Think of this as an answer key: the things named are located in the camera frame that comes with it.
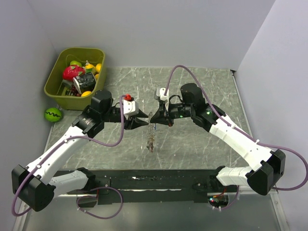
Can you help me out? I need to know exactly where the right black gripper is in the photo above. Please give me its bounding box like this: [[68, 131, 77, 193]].
[[150, 99, 194, 127]]

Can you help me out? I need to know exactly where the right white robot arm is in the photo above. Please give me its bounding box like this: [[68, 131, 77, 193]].
[[150, 83, 285, 195]]

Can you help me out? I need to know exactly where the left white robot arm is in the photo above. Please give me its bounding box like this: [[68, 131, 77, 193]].
[[12, 90, 148, 212]]

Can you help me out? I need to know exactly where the black cup in bin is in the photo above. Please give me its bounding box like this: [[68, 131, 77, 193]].
[[73, 72, 96, 93]]

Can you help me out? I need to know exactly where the yellow lemon toy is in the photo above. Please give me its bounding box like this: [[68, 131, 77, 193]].
[[95, 64, 102, 73]]

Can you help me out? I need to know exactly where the green watermelon ball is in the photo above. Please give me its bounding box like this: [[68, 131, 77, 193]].
[[44, 107, 62, 122]]

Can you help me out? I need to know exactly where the olive green plastic bin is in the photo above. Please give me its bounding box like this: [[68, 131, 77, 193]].
[[44, 48, 106, 111]]

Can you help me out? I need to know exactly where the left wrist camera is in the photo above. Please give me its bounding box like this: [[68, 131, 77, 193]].
[[123, 94, 139, 119]]

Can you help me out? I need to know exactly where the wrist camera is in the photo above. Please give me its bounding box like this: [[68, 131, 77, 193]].
[[154, 88, 169, 108], [123, 94, 139, 119]]

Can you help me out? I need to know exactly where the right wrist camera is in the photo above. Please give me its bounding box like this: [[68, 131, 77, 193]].
[[154, 88, 169, 108]]

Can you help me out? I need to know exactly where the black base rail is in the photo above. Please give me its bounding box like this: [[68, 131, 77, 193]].
[[68, 169, 237, 205]]

